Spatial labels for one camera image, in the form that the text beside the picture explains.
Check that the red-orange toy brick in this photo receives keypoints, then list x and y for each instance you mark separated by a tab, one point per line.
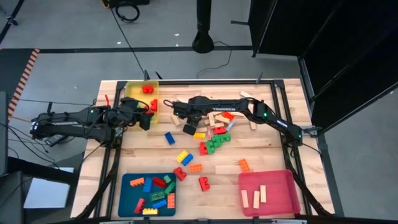
228	115

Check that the blue toy brick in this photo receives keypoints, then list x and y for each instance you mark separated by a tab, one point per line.
187	160
147	184
169	138
159	204

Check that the wooden block blue side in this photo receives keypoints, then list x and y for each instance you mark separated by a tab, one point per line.
230	125

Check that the green printed toy brick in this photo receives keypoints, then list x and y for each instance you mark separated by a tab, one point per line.
157	196

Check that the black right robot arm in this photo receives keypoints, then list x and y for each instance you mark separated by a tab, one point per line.
248	109

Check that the black equipment case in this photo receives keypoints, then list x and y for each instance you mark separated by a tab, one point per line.
124	2

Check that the pile of mixed toy blocks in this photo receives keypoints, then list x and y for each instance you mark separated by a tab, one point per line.
217	82

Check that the red chunky toy block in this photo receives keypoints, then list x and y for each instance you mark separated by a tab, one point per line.
203	148
203	184
154	105
219	130
179	173
148	89

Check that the orange black hazard tape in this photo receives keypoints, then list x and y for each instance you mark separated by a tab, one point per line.
23	81

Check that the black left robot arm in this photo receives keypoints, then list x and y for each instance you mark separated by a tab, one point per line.
71	124

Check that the wooden block pink side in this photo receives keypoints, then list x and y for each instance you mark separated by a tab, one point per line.
209	133

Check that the blue plastic bin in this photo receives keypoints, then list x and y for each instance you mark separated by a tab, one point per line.
127	202

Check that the red toy brick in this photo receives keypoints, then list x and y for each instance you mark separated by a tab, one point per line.
139	205
159	182

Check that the yellow toy brick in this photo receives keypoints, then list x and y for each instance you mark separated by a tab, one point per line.
150	211
181	156
199	136

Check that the black power adapter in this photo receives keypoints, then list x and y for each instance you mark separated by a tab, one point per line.
56	141

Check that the yellow translucent plastic bin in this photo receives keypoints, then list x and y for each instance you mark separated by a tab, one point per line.
133	90

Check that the black tripod leg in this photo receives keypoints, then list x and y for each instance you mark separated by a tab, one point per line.
11	20

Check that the white board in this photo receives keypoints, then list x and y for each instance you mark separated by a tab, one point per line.
46	194

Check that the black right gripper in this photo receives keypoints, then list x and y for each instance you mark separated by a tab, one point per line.
188	110

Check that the pink plastic bin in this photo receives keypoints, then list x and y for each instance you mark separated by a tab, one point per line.
280	186

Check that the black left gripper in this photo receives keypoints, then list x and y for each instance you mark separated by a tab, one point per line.
122	113

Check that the small black hook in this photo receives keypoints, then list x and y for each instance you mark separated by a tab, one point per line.
49	106

